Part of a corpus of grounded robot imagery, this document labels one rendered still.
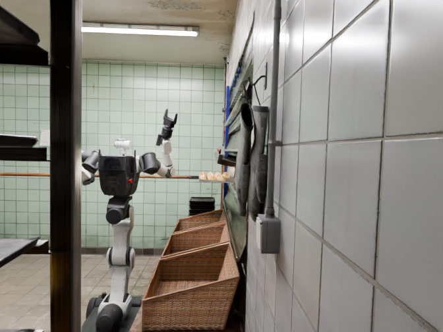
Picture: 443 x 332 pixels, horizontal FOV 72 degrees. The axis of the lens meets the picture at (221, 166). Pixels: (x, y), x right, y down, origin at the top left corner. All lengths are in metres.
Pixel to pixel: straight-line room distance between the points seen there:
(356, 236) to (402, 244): 0.09
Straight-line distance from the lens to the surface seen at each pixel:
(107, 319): 2.37
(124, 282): 2.60
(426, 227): 0.30
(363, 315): 0.42
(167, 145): 2.48
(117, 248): 2.54
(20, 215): 4.94
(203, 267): 2.14
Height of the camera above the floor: 1.46
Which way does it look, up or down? 3 degrees down
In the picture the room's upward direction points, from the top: 2 degrees clockwise
